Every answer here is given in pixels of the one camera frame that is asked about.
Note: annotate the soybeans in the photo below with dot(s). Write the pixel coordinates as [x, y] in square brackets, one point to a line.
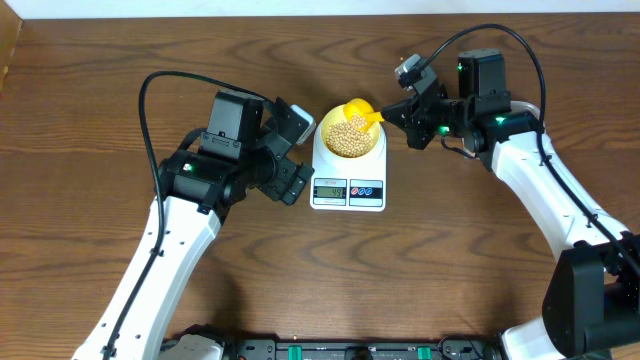
[359, 122]
[345, 140]

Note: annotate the soybeans in bowl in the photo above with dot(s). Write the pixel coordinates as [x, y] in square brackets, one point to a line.
[345, 140]

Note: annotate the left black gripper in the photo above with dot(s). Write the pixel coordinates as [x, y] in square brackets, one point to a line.
[303, 175]

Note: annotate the yellow plastic bowl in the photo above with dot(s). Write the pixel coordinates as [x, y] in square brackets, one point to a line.
[336, 115]

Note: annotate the white digital kitchen scale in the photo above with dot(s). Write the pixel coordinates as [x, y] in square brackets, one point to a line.
[349, 184]

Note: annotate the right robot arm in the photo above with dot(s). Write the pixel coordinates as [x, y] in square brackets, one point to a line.
[592, 302]

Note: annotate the wooden side panel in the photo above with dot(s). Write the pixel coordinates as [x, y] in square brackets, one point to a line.
[10, 28]

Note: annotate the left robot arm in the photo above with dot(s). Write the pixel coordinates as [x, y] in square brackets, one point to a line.
[195, 195]

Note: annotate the yellow measuring scoop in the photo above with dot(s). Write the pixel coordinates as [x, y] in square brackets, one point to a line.
[360, 106]

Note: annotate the clear plastic container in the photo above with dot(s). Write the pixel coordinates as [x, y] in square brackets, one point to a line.
[519, 106]

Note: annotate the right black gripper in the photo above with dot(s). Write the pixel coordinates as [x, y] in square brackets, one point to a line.
[411, 123]

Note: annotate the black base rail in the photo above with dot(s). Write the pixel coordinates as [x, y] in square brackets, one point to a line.
[196, 347]

